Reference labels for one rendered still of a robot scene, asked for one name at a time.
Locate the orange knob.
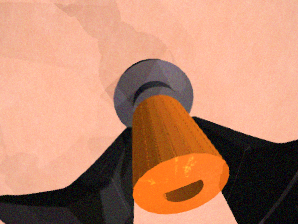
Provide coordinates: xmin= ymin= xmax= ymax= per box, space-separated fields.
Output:
xmin=132 ymin=95 xmax=229 ymax=214

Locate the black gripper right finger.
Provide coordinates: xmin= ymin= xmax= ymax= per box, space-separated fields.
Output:
xmin=192 ymin=116 xmax=298 ymax=224

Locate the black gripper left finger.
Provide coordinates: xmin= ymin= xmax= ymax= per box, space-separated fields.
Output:
xmin=0 ymin=127 xmax=134 ymax=224

